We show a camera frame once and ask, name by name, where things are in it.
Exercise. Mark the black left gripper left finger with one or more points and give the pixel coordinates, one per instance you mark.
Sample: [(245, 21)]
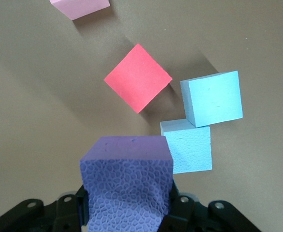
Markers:
[(66, 215)]

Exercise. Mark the brown table cover sheet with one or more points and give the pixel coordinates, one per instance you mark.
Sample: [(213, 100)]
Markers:
[(34, 96)]

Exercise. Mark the red foam cube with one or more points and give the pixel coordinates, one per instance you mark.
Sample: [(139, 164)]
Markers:
[(138, 77)]

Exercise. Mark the light blue foam cube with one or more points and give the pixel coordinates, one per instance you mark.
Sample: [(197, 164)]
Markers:
[(192, 149), (216, 99)]

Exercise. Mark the pink foam cube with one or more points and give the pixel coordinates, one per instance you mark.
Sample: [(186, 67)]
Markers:
[(83, 7)]

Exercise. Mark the purple foam cube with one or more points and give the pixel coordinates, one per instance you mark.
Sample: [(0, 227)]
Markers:
[(126, 169)]

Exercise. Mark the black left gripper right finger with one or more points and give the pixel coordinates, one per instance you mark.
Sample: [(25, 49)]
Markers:
[(182, 215)]

